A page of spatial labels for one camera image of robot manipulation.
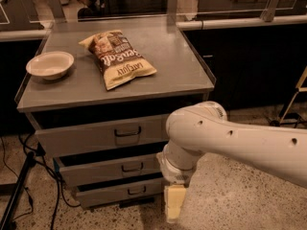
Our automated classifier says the black floor cable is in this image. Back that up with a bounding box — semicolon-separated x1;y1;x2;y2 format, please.
0;132;81;230

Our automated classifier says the white bowl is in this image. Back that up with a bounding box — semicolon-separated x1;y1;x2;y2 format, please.
26;51;74;81

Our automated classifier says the grey drawer cabinet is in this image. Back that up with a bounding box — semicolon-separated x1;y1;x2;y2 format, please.
17;16;214;208

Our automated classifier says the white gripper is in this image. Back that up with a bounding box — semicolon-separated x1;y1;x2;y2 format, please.
156;143;198;223

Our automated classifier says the black stand pole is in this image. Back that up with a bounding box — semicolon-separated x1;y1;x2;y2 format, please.
0;152;35;230

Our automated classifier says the white railing bar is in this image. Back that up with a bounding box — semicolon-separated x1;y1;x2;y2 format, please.
177;15;307;31

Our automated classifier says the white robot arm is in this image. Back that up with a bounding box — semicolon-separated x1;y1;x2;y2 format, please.
156;101;307;223

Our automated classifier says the sea salt chips bag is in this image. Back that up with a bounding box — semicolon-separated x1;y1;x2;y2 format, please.
79;30;156;90

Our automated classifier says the grey top drawer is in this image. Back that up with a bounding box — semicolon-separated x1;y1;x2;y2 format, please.
35;114;168;157

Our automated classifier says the grey bottom drawer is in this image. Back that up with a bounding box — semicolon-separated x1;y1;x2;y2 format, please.
76;177;165;208

